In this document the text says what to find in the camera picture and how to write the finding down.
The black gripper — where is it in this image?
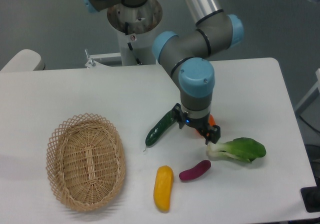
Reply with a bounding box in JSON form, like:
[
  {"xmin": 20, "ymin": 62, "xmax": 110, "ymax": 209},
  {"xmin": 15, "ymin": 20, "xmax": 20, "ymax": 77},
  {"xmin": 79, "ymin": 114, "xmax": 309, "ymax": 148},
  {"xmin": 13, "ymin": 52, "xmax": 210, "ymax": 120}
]
[{"xmin": 171, "ymin": 103, "xmax": 221, "ymax": 145}]

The green cucumber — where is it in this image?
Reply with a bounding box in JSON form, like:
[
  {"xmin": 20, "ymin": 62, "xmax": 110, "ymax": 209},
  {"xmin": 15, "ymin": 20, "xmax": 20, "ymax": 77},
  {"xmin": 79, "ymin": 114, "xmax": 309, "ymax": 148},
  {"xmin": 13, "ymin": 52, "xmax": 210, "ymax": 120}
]
[{"xmin": 143, "ymin": 110, "xmax": 176, "ymax": 152}]

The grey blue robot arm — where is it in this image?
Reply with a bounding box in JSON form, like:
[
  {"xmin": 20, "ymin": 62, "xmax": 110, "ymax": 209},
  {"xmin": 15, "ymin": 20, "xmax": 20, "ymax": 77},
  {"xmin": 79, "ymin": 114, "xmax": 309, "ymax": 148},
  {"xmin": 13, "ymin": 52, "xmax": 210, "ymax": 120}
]
[{"xmin": 83, "ymin": 0, "xmax": 244, "ymax": 147}]

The orange tangerine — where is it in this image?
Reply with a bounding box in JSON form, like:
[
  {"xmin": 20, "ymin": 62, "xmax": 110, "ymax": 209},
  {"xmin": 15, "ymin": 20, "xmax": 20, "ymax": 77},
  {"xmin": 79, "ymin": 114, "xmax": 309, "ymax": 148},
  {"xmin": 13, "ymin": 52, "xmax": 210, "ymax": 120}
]
[{"xmin": 196, "ymin": 114, "xmax": 216, "ymax": 136}]

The purple sweet potato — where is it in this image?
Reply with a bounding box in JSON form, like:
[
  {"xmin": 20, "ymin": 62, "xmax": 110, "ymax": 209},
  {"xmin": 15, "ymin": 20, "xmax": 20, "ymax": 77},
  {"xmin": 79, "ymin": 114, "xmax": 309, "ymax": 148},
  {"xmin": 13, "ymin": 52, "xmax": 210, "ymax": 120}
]
[{"xmin": 179, "ymin": 160, "xmax": 212, "ymax": 182}]

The green bok choy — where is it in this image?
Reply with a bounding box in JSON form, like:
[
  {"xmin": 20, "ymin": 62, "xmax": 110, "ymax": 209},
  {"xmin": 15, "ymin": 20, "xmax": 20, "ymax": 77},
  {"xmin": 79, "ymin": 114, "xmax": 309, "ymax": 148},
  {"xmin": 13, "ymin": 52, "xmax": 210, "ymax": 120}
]
[{"xmin": 206, "ymin": 137, "xmax": 267, "ymax": 163}]

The yellow squash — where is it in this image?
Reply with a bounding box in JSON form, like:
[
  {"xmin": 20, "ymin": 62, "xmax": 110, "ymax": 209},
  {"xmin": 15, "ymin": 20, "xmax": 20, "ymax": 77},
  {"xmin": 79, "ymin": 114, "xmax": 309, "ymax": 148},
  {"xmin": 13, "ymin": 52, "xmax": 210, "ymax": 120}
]
[{"xmin": 153, "ymin": 165, "xmax": 174, "ymax": 213}]

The woven wicker basket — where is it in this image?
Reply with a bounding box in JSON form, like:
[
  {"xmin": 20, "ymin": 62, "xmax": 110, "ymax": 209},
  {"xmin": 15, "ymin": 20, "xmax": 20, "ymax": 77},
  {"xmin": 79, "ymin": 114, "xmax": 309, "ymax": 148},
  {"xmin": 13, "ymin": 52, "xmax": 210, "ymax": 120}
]
[{"xmin": 46, "ymin": 113, "xmax": 126, "ymax": 212}]

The white furniture at right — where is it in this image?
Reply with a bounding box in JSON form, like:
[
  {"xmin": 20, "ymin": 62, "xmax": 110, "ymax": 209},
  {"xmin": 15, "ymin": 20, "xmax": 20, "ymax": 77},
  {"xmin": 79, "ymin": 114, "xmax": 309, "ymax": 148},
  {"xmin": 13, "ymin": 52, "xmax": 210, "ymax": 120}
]
[{"xmin": 294, "ymin": 69, "xmax": 320, "ymax": 116}]

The black device at edge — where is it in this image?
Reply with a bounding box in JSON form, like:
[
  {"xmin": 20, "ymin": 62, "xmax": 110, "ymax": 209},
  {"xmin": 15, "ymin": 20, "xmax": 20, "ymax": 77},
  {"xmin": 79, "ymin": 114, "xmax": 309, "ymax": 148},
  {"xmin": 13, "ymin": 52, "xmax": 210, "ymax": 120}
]
[{"xmin": 300, "ymin": 186, "xmax": 320, "ymax": 213}]

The white chair back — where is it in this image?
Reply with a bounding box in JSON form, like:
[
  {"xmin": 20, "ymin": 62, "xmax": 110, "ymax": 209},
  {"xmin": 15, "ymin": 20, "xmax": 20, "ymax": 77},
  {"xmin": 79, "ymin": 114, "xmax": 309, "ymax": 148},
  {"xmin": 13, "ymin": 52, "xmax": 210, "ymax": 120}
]
[{"xmin": 0, "ymin": 49, "xmax": 46, "ymax": 73}]

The white metal base frame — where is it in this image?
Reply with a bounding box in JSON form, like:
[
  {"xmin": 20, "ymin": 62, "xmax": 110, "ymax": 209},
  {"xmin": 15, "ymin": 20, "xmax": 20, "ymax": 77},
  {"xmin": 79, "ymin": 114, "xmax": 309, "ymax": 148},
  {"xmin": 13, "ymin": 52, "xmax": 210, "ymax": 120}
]
[{"xmin": 84, "ymin": 48, "xmax": 158, "ymax": 69}]

